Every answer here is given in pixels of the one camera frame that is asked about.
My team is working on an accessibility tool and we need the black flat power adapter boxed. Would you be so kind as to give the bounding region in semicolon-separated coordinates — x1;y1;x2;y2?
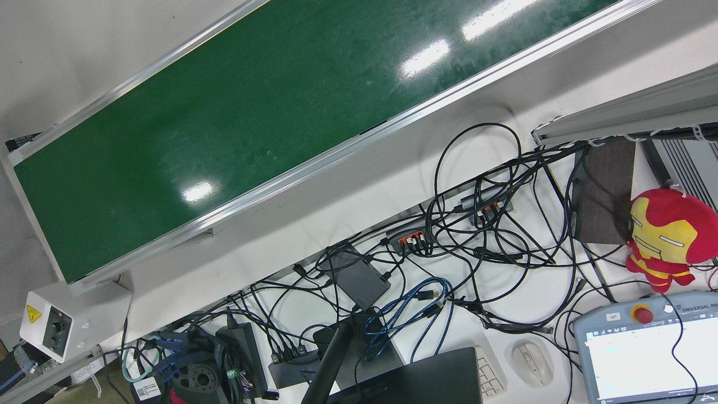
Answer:
327;242;392;311

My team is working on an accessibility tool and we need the white conveyor control box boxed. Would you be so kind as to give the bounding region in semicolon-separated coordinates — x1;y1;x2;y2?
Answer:
20;281;132;363

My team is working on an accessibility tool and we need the red yellow hero plush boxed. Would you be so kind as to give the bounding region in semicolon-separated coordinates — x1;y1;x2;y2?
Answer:
625;189;718;294

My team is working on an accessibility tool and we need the black round machine part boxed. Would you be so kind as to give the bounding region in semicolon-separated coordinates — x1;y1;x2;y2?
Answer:
167;359;223;404

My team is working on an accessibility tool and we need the white computer mouse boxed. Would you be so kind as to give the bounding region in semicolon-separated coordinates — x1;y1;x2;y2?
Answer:
510;341;555;388

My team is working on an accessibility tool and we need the black pendant cable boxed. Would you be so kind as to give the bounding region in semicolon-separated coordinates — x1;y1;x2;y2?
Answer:
664;305;699;404

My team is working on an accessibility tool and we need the blue cable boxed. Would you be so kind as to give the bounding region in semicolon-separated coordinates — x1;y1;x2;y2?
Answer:
363;277;455;363

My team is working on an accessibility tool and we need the black power brick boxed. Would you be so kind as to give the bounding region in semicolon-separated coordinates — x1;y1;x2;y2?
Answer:
216;322;270;400

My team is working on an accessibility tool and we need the black docking hub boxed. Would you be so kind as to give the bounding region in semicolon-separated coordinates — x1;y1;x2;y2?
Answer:
268;347;321;389

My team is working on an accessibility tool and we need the teal cable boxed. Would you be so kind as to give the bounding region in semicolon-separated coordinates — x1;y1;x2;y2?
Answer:
122;333;164;384

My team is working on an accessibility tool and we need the dark brown board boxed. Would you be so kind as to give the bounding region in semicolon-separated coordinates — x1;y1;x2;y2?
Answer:
573;137;638;246

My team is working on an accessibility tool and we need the grey robot teach pendant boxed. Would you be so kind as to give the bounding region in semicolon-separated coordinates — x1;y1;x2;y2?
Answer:
572;291;718;404

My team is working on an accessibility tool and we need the grey hub with orange ports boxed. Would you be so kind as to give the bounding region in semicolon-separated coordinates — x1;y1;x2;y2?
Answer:
460;187;514;221
385;218;438;254

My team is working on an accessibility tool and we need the black looped cable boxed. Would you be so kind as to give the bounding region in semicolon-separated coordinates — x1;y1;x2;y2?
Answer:
434;123;523;226

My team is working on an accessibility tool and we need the grey ribbed metal unit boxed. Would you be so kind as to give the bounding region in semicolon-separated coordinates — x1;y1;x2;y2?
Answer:
639;137;718;212

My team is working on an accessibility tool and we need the black computer monitor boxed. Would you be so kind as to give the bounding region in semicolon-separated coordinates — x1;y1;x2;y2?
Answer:
325;347;484;404

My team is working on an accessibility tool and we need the white label tag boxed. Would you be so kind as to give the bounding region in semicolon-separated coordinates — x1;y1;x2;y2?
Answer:
132;377;164;402

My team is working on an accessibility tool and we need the white computer keyboard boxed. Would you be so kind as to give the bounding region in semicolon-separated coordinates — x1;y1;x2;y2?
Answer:
474;343;509;400

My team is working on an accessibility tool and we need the aluminium frame profile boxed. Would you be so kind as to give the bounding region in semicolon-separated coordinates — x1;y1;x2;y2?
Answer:
531;63;718;148

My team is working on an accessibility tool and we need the green conveyor belt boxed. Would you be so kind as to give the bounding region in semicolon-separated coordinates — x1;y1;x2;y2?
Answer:
0;0;662;288

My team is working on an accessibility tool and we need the black monitor stand pole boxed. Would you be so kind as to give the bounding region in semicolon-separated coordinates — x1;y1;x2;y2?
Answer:
301;317;355;404

